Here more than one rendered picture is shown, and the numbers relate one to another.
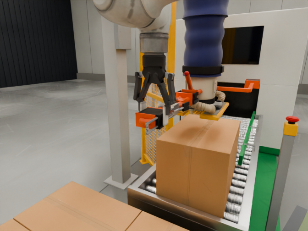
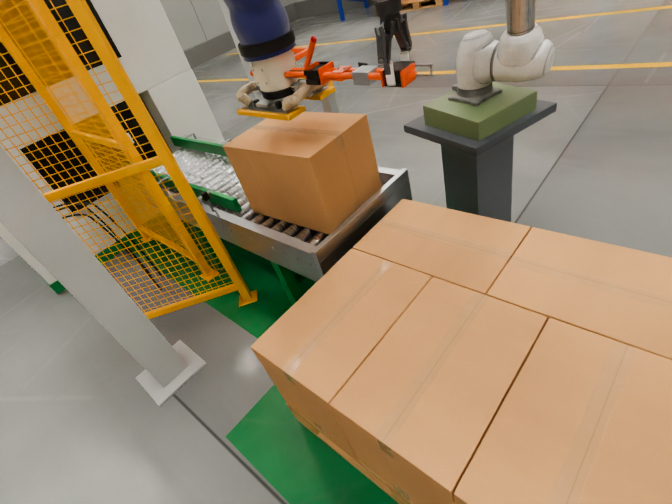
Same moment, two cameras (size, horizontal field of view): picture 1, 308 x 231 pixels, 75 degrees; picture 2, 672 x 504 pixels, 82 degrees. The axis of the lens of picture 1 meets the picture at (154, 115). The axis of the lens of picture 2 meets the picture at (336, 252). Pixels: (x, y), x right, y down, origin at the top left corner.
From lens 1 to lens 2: 142 cm
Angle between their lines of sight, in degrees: 62
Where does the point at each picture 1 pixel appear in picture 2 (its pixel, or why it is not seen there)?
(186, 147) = (338, 139)
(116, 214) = (352, 270)
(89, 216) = (349, 297)
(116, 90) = (48, 209)
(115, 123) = (95, 280)
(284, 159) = not seen: hidden behind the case
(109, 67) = not seen: outside the picture
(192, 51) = (268, 14)
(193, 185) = (356, 178)
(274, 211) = not seen: hidden behind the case
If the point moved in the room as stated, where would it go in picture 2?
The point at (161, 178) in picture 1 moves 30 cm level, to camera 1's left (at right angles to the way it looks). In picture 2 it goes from (330, 203) to (313, 248)
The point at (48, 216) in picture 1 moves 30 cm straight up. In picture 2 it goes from (337, 348) to (311, 286)
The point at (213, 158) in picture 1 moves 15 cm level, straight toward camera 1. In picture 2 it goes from (359, 130) to (389, 130)
